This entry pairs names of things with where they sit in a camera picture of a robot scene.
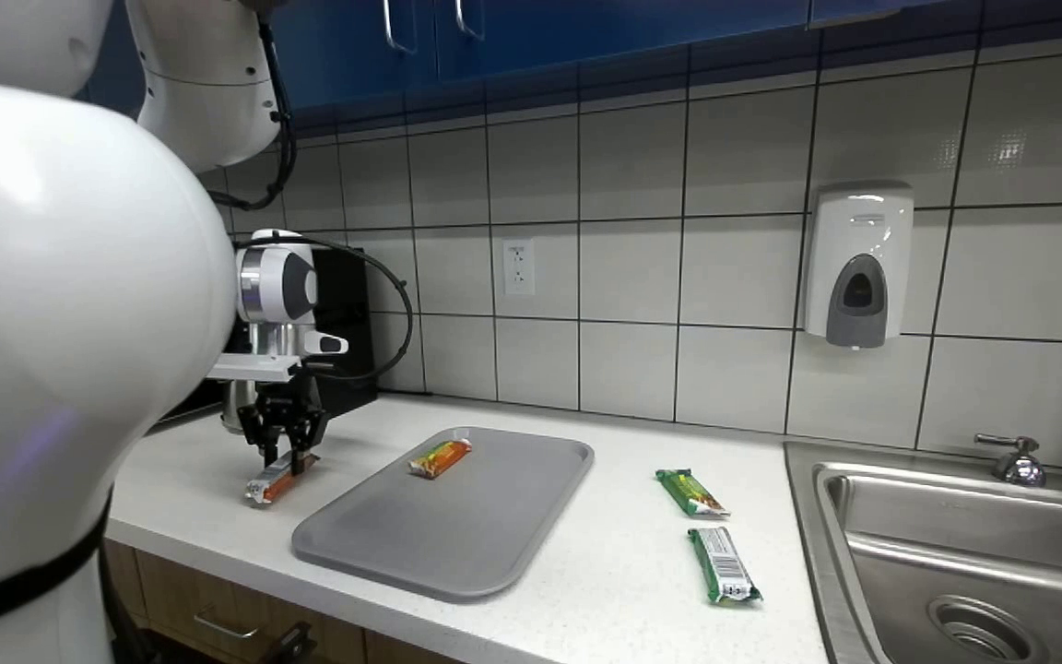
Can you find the wooden drawer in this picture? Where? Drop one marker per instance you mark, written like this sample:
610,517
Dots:
218,599

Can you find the grey plastic tray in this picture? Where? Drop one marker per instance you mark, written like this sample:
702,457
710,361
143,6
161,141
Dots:
457,526

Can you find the black coffee machine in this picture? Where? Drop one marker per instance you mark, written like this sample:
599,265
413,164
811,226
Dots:
347,314

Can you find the blue wall cabinet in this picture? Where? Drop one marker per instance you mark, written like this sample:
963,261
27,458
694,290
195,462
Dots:
586,37

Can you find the steel sink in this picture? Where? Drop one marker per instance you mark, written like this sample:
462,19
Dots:
955,553

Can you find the steel carafe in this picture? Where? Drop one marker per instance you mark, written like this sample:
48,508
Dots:
236,406

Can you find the orange and green snack bar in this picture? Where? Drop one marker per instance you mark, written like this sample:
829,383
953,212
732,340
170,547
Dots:
440,458

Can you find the orange and silver snack bar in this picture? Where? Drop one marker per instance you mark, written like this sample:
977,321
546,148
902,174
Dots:
275,481

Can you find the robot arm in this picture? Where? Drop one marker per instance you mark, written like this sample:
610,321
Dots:
79,323

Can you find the white wall soap dispenser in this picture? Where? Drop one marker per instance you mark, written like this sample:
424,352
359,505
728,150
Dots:
858,258

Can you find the white wall socket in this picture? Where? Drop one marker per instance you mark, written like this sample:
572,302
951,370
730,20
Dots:
519,267

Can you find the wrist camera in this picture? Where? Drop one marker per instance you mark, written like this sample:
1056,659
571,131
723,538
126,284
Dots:
250,368

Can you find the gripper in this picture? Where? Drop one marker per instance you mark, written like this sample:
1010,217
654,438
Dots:
291,395

